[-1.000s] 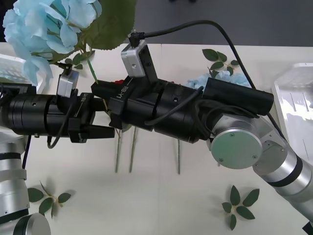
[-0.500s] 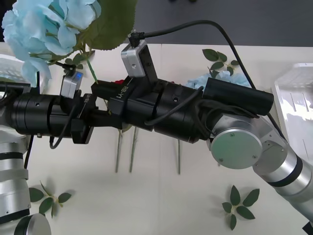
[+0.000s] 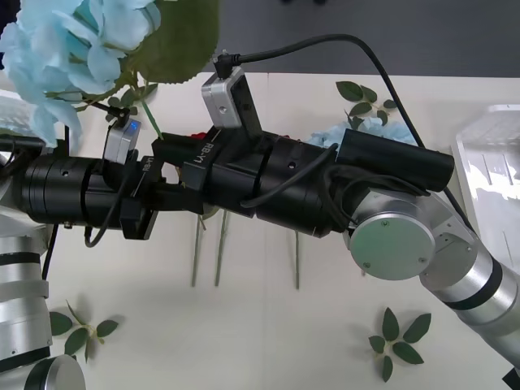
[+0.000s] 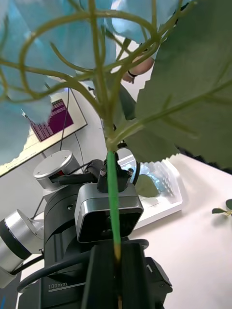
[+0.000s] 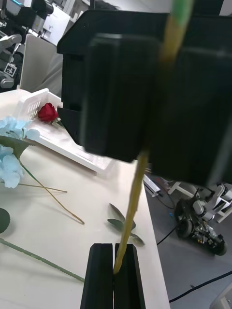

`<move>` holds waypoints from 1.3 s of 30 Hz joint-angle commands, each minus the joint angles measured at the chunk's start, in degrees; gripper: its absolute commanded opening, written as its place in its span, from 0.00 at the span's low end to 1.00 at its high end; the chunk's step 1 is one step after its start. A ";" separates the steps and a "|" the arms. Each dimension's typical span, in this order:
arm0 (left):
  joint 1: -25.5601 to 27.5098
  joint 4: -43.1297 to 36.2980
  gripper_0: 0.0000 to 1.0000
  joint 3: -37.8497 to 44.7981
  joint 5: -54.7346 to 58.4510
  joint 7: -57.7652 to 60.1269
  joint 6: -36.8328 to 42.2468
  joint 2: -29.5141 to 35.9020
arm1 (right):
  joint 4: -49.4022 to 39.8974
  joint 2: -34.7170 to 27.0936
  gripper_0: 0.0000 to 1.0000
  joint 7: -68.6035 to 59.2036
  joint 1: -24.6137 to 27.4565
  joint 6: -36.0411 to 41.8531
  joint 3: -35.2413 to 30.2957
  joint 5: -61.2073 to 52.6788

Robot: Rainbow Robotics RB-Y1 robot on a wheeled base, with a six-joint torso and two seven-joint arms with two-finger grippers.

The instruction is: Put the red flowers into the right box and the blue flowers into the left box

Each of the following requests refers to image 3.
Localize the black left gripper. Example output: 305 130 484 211
84 149 163 241

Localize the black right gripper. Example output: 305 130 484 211
152 128 266 219

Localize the green leaf twig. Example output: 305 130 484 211
368 307 432 383
336 80 398 127
107 83 159 123
48 299 119 364

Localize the pale grey left wrist camera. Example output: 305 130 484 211
103 119 142 166

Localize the pale grey wrist camera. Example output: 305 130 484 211
103 119 142 166
201 67 264 141

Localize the pale grey right wrist camera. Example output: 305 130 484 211
201 67 264 141

